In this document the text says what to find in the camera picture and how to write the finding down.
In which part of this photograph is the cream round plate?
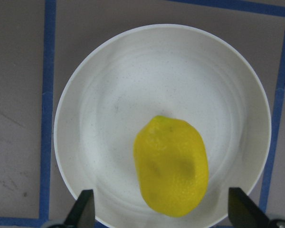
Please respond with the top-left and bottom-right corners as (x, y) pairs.
(54, 24), (271, 228)

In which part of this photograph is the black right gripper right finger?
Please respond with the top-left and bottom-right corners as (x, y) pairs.
(228, 187), (269, 228)

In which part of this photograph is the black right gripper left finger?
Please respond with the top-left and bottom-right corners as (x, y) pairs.
(63, 190), (95, 228)

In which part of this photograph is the yellow lemon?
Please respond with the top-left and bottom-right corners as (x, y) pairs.
(133, 115), (209, 217)

